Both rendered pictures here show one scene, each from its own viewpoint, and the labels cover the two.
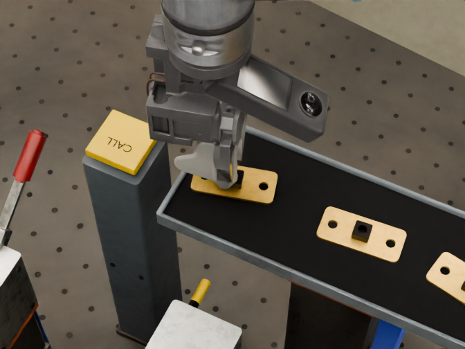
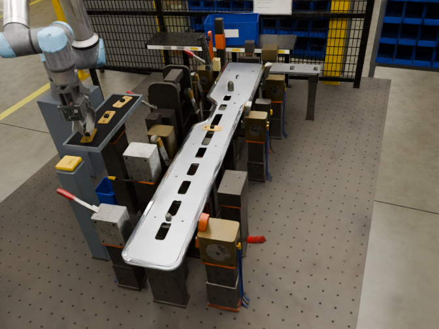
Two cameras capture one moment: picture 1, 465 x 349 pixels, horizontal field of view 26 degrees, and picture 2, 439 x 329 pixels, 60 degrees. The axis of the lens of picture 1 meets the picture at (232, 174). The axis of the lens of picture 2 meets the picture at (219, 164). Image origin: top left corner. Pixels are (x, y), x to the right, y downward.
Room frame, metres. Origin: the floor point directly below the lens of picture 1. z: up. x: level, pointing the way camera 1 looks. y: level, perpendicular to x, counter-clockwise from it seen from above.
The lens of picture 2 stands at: (0.27, 1.17, 1.89)
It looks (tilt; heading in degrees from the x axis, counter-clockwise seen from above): 39 degrees down; 262
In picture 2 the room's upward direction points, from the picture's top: 5 degrees counter-clockwise
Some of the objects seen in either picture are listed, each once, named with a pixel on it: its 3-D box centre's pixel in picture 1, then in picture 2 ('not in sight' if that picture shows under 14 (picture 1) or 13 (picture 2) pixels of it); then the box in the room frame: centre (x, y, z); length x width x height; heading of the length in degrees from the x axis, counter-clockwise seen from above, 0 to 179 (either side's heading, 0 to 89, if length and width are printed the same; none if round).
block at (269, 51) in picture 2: not in sight; (269, 77); (-0.35, -0.79, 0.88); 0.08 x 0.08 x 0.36; 64
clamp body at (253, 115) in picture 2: not in sight; (259, 148); (-0.10, -0.15, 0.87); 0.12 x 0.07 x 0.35; 154
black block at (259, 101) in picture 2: not in sight; (266, 127); (-0.19, -0.34, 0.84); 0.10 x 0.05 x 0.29; 154
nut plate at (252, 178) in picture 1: (234, 179); (88, 134); (0.55, 0.00, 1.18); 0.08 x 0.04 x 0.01; 79
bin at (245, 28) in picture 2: not in sight; (232, 29); (-0.20, -1.04, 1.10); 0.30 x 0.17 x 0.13; 160
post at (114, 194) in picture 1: (140, 248); (89, 213); (0.61, 0.12, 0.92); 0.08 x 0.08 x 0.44; 64
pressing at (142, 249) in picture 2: not in sight; (213, 132); (0.09, -0.16, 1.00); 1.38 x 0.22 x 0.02; 64
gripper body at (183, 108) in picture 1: (202, 80); (72, 99); (0.55, 0.03, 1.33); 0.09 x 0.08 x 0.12; 79
